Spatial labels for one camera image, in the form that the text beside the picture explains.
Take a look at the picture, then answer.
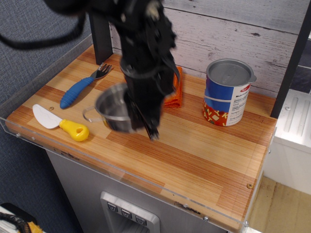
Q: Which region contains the orange knitted cloth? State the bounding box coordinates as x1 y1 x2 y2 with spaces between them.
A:
164 66 183 108

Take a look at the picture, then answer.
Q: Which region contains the black braided cable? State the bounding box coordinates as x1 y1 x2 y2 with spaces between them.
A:
0 12 86 50

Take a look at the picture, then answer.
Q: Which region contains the yellow handled white toy knife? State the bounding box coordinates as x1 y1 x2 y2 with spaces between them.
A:
32 104 89 142

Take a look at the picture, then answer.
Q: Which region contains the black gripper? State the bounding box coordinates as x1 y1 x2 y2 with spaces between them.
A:
120 60 180 141

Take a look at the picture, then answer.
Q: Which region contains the blue handled metal fork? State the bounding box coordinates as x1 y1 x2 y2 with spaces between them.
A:
60 63 112 109

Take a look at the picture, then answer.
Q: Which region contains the black frame post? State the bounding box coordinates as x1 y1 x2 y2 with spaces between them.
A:
270 2 311 118
89 12 113 65

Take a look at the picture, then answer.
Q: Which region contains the yellow object at corner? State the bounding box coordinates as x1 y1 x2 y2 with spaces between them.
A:
27 222 45 233

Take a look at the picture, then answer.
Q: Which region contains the stainless steel pot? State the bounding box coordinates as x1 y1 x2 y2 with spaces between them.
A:
82 83 130 133

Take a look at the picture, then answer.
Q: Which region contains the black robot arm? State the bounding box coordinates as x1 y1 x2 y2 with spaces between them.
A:
46 0 179 140

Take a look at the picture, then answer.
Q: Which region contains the silver toy fridge cabinet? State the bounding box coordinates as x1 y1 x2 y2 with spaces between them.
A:
47 151 225 233

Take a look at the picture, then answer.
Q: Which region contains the grey dispenser button panel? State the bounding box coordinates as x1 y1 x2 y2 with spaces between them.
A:
100 191 160 233

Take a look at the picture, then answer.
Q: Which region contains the black left frame post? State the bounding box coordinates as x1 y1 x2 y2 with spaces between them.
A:
89 12 113 65

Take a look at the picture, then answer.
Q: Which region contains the white ridged plastic box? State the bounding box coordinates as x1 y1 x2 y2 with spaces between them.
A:
263 89 311 194

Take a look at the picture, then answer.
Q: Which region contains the black right frame post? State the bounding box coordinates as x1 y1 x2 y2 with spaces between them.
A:
270 2 311 118

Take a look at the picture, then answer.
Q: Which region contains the blue labelled food can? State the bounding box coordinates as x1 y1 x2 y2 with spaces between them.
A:
202 58 257 127

